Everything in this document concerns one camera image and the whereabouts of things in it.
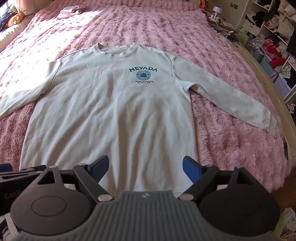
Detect beige hanging jacket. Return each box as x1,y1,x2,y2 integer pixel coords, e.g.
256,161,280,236
277,0,296,44

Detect white shelf unit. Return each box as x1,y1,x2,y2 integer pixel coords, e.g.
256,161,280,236
244,0,296,102

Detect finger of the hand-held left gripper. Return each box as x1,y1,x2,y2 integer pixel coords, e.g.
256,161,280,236
0,163,48,181

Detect orange plush toy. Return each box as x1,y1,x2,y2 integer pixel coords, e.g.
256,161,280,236
7,13,23,28

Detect black cable tangle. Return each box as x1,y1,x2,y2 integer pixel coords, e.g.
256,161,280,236
221,30,241,44

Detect white crumpled bag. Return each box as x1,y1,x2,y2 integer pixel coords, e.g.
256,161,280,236
280,207,296,233

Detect pink lace curtain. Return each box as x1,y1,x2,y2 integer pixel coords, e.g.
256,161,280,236
9,0,35,14

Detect white power strip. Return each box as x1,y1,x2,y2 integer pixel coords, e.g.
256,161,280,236
208,16,228,24

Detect white printed sweatshirt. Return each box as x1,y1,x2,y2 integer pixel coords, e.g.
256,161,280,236
0,42,277,198

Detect red cloth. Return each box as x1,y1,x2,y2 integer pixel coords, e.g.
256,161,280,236
269,59,287,69

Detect teal storage box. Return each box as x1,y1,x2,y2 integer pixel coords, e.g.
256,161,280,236
248,44,274,76

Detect beige round bed frame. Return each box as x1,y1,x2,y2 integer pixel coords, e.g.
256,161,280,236
208,21,296,167

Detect purple storage box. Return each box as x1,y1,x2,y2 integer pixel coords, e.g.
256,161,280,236
276,75,293,98

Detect folded pink clothes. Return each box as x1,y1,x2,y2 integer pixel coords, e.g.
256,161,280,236
57,6,87,20

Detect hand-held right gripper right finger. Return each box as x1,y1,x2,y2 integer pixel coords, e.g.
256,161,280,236
178,156,255,201

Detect green bin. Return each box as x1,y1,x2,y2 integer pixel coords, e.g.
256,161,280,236
238,29,255,45

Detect pink crumpled clothes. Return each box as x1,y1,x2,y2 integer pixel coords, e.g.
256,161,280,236
261,38,281,61

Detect white table lamp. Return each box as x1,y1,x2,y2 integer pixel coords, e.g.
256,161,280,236
211,6,222,20

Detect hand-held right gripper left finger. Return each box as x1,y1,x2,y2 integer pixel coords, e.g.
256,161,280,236
35,155,114,202

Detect pink fluffy blanket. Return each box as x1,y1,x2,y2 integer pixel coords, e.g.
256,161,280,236
0,0,292,204

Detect dark blue floral pillow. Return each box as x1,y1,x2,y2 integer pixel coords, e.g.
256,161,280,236
0,7,16,26

